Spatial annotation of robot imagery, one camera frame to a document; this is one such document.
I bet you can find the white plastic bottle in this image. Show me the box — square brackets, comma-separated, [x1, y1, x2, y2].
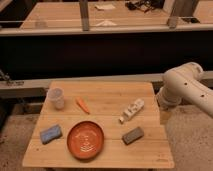
[119, 98, 145, 124]

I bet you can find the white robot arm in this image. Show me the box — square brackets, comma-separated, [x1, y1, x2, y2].
[156, 62, 213, 118]

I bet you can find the orange ceramic bowl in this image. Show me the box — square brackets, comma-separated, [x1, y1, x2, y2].
[67, 121, 104, 160]

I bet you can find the orange carrot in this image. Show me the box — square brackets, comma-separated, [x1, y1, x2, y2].
[76, 98, 90, 114]

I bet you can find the translucent plastic cup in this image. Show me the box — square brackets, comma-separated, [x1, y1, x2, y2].
[47, 88, 65, 110]

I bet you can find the grey sponge block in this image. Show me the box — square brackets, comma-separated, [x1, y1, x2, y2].
[122, 127, 144, 145]

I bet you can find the folded white paper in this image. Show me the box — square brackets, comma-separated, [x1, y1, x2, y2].
[95, 20, 117, 27]

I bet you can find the blue sponge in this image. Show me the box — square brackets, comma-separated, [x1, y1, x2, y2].
[40, 125, 62, 144]

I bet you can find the white paper sheet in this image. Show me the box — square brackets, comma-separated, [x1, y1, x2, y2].
[95, 4, 116, 10]

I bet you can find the grey metal post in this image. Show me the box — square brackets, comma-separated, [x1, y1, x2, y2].
[79, 0, 90, 31]

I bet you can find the black cable bundle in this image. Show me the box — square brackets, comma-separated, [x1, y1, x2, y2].
[124, 0, 165, 13]

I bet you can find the grey metal bracket right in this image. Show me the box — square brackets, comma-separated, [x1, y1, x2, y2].
[167, 0, 199, 29]

